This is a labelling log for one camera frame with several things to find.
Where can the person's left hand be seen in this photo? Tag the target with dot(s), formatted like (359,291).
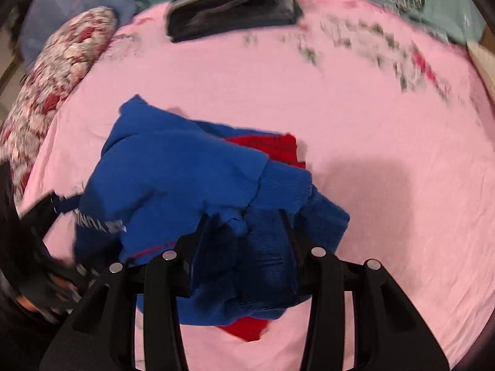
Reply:
(26,303)

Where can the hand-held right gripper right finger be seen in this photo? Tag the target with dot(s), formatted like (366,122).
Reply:
(294,247)

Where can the stack of dark folded clothes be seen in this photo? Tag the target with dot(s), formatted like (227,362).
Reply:
(232,4)

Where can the red floral quilted pillow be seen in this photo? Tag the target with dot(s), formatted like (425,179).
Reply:
(62,69)

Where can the blue and red pants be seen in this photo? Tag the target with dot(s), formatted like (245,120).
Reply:
(166,170)

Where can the blue plaid pillow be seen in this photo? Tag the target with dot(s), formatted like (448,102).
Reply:
(77,4)

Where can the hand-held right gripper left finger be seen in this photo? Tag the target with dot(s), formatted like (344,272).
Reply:
(197,247)

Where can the white quilted pillow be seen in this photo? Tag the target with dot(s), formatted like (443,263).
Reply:
(485,69)

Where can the pink floral bed sheet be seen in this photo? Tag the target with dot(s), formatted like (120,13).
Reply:
(367,143)

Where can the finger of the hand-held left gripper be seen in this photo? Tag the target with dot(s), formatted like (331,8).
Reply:
(42,208)

